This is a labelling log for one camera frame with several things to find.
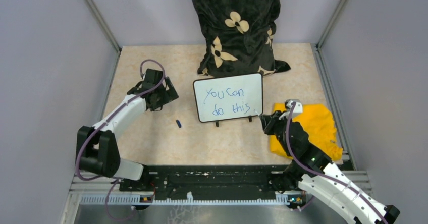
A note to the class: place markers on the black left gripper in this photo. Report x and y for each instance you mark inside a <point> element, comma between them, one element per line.
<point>170,95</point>

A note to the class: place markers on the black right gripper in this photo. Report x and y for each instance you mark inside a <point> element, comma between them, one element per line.
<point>268,121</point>

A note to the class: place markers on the blue marker cap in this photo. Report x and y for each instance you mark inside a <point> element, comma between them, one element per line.
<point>178,124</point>

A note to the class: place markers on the white whiteboard black frame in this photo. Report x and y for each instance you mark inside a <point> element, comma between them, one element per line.
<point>228,98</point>

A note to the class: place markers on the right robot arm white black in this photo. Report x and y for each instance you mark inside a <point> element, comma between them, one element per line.
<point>313,172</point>

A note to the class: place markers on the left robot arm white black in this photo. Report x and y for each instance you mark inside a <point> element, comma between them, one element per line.
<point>97,153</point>

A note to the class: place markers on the yellow cloth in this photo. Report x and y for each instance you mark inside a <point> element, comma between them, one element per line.
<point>318,122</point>

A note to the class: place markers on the black floral pillow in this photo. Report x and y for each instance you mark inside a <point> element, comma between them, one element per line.
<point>239,37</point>

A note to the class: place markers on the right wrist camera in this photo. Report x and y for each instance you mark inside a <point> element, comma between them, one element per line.
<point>293,108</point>

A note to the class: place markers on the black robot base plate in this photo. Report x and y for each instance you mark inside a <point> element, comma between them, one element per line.
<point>214,182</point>

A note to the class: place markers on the white toothed cable rail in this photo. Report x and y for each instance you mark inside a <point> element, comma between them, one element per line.
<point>135,198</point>

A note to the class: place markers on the aluminium frame post left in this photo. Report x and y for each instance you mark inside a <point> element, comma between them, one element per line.
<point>96,13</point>

